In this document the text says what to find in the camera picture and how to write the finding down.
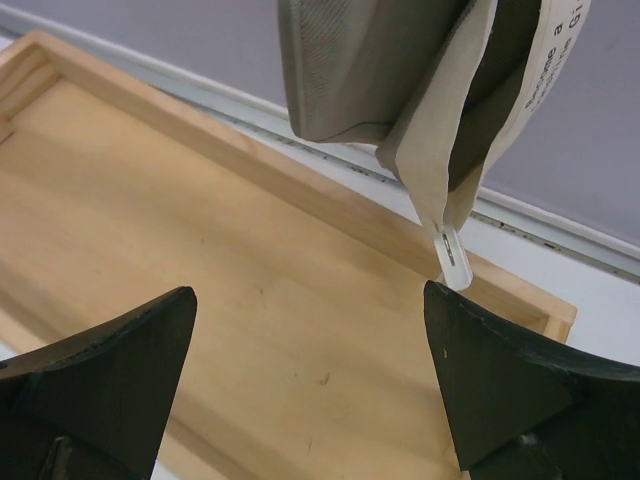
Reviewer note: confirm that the grey underwear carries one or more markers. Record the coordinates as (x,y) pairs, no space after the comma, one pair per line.
(441,89)

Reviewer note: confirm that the white plastic clothespin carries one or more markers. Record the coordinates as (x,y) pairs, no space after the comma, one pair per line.
(456,272)

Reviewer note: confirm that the wooden rack stand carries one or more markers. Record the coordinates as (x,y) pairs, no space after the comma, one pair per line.
(309,358)

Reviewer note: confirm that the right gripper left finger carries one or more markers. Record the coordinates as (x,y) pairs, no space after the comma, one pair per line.
(95,405)

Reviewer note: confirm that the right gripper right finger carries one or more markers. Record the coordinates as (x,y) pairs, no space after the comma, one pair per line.
(522,406)

